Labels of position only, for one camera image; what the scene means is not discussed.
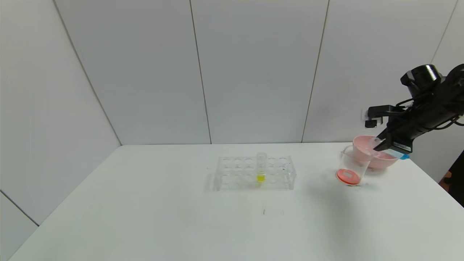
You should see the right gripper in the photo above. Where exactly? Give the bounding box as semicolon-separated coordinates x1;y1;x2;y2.
373;107;435;154

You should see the test tube with blue pigment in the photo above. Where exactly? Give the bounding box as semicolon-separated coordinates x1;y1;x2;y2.
369;137;411;161

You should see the test tube with yellow pigment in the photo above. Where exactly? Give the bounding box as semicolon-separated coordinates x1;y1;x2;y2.
256;152;268;183

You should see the clear plastic test tube rack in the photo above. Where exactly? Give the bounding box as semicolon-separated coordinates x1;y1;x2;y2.
213;156;296;191

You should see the pink plastic bowl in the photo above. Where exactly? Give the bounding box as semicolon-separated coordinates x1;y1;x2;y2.
352;136;402;169

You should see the clear glass beaker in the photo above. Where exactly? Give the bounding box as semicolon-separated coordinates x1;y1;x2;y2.
337;145;373;187

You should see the black object beside table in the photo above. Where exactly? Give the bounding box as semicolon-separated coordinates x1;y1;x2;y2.
440;149;464;208

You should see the black camera cable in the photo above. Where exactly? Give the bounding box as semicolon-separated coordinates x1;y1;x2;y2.
395;92;430;109

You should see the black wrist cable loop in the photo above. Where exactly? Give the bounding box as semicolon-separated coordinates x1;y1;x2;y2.
433;115;464;130

